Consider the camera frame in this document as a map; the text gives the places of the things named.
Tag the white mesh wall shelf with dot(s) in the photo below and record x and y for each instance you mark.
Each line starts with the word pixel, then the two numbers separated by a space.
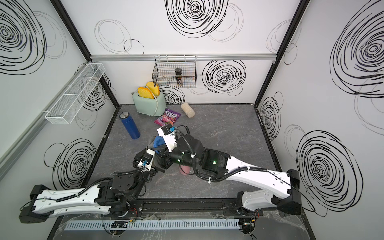
pixel 84 92

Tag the white slotted cable duct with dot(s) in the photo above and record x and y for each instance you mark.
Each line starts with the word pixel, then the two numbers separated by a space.
pixel 193 224

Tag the mint green toaster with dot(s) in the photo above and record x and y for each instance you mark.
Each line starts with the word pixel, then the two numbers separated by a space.
pixel 151 107

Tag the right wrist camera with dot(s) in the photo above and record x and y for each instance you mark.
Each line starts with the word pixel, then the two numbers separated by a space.
pixel 167 133

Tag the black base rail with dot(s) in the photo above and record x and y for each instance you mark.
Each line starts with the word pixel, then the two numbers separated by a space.
pixel 228 207

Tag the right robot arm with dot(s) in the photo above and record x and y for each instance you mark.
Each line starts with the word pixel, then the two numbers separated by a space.
pixel 274 189

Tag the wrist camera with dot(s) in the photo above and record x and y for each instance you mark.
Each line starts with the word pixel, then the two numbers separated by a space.
pixel 167 133
pixel 144 160

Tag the purple candy bag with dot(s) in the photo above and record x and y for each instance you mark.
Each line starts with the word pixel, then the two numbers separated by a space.
pixel 168 117

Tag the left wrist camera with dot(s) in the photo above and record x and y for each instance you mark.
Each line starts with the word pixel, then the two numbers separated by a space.
pixel 144 160

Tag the yellow toast slice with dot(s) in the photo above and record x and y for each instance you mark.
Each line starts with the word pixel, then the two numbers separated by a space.
pixel 145 93
pixel 154 88

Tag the rear yellow toast slice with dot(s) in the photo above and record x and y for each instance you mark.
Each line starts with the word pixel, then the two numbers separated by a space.
pixel 154 88

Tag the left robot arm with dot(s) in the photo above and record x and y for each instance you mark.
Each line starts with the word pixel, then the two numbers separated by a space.
pixel 106 196

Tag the clear jar of oats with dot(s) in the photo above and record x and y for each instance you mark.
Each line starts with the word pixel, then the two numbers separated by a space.
pixel 187 109

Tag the black wire basket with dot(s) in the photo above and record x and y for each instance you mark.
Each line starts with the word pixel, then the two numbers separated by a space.
pixel 164 70

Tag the blue and grey cloth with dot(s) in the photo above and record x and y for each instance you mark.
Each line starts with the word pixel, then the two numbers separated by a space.
pixel 156 143

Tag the dark spice bottle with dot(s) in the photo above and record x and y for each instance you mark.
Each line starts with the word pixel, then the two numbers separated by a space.
pixel 179 77

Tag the pink thermos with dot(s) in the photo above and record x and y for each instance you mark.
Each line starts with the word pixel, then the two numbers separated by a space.
pixel 184 170

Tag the front yellow toast slice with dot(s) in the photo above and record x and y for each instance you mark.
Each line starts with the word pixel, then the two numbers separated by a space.
pixel 145 93

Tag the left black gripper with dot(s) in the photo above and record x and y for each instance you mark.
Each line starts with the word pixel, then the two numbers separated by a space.
pixel 158 165

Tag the blue thermos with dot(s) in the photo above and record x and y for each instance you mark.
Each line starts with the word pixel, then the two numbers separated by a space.
pixel 129 125

